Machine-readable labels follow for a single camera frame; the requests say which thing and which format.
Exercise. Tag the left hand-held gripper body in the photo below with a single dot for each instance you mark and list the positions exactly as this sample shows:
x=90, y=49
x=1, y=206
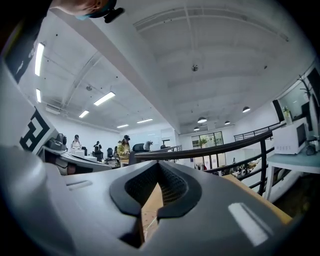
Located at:
x=32, y=132

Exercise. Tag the ceiling smoke detector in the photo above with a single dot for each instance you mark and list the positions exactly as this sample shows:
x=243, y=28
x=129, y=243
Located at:
x=195, y=68
x=89, y=88

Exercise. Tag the small potted plant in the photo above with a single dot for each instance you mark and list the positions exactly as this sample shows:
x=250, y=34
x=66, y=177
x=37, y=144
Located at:
x=287, y=115

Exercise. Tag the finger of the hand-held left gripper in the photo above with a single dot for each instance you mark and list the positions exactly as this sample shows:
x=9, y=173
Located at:
x=85, y=163

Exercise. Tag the black mesh office chair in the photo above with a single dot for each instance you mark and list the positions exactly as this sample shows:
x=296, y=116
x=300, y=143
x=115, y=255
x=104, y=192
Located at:
x=137, y=155

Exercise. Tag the white table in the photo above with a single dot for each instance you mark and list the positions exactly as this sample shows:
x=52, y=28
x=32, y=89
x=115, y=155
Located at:
x=287, y=162

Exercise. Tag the black head-worn camera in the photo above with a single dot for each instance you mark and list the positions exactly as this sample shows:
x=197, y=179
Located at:
x=113, y=15

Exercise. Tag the white box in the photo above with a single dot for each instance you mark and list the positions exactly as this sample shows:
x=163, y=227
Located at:
x=79, y=153

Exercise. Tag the glass door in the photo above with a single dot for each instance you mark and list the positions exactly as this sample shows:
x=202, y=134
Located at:
x=207, y=140

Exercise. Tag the black speaker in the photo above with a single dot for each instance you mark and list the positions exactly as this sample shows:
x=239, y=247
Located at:
x=278, y=110

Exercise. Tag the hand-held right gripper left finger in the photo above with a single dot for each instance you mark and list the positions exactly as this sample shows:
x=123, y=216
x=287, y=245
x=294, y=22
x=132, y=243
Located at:
x=100, y=200

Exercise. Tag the white microwave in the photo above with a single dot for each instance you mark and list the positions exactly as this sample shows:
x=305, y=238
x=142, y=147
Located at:
x=287, y=140

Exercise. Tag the gripper-mounted fisheye camera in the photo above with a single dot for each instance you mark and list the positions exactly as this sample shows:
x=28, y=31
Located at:
x=56, y=143

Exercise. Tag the black coat rack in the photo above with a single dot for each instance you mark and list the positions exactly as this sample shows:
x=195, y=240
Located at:
x=305, y=86

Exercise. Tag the thin black railing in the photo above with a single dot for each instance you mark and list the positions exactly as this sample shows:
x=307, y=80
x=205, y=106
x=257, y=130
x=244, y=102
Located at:
x=260, y=131

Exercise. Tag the black metal railing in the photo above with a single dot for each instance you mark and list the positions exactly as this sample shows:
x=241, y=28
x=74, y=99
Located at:
x=200, y=151

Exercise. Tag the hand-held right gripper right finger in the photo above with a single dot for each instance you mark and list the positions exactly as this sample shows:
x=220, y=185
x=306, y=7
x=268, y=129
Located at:
x=212, y=212

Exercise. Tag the black pendant lamp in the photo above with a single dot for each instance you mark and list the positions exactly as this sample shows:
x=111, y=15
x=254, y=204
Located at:
x=246, y=109
x=202, y=120
x=196, y=128
x=227, y=122

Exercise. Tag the person's left hand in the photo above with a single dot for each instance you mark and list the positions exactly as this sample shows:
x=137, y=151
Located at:
x=71, y=170

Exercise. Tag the long ceiling light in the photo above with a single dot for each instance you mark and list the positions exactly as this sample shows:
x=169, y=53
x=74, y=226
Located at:
x=38, y=95
x=122, y=126
x=145, y=121
x=39, y=60
x=104, y=98
x=84, y=114

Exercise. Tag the ceiling air conditioner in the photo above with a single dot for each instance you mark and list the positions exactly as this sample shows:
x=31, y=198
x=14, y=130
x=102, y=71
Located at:
x=52, y=110

